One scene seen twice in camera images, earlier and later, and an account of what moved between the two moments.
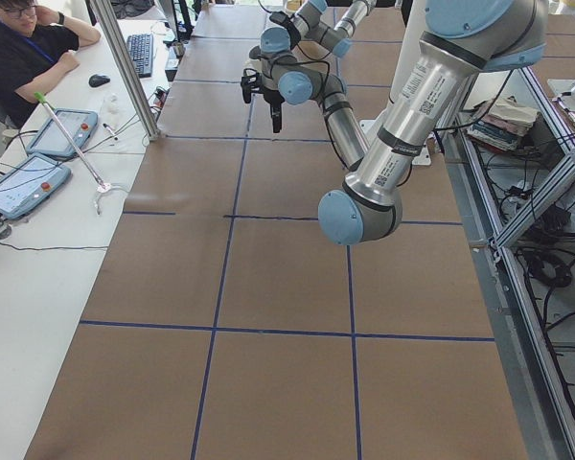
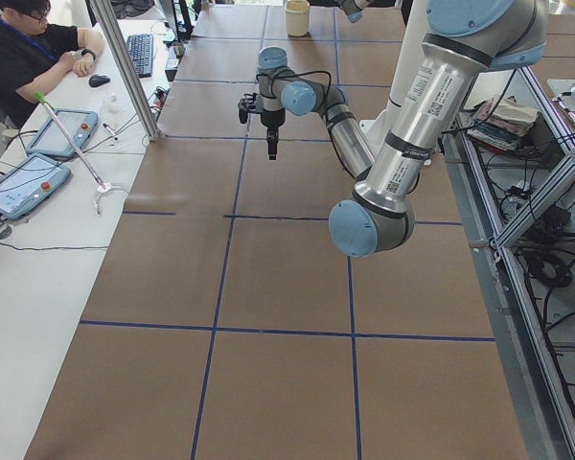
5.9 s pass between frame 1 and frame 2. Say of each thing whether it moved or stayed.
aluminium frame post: stayed
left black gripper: moved
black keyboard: stayed
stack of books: stayed
